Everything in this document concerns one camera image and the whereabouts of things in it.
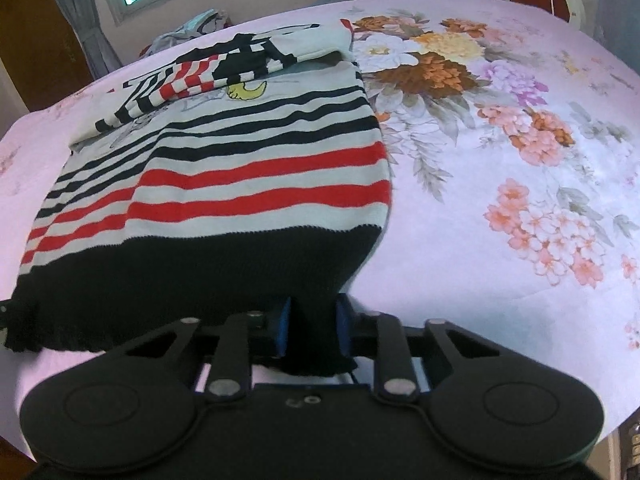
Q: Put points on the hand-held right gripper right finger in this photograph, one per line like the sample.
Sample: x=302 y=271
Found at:
x=342 y=325

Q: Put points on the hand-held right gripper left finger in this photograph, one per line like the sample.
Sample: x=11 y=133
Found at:
x=282 y=327

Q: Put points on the striped knit sweater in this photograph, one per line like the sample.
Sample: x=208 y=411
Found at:
x=225 y=185

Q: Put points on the pile of crumpled clothes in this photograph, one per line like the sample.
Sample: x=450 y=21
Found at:
x=195 y=27

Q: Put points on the pink floral bed sheet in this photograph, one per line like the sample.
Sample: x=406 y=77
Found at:
x=500 y=110

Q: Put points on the brown wooden door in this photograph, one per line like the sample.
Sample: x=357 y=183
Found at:
x=40 y=50

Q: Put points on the grey curtain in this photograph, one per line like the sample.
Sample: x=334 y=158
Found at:
x=80 y=10

